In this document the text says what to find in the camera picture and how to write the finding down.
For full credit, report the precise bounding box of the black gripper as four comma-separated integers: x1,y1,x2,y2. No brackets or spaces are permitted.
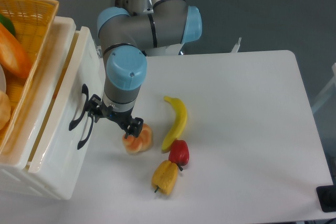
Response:
84,94,144,138

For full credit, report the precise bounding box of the white plastic drawer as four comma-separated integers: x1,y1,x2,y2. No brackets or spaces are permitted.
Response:
28,27,103,199

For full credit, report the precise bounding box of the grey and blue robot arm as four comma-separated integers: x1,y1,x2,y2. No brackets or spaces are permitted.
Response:
88,0,202,136

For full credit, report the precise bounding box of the white plastic drawer cabinet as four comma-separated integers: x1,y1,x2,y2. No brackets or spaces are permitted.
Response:
1,16,76,198

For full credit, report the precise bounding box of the toy bread roll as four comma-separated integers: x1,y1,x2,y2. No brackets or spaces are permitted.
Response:
122,123,153,154

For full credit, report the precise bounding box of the yellow toy banana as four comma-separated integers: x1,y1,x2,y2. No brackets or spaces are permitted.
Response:
161,96,188,153

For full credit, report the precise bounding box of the red toy bell pepper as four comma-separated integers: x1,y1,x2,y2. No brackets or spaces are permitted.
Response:
169,140,190,171

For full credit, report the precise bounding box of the yellow toy bell pepper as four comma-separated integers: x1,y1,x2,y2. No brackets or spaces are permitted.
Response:
151,160,179,195

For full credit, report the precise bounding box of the orange toy baguette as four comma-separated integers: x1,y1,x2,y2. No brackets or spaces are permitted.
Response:
1,24,33,79

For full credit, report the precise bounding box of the yellow woven plastic basket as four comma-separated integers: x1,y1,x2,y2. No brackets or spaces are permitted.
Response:
1,0,59,150

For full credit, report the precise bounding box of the green toy vegetable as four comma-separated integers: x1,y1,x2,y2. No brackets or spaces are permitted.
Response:
0,14,16,37

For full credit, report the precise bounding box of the black device at table edge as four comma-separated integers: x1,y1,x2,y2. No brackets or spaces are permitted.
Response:
316,185,336,212

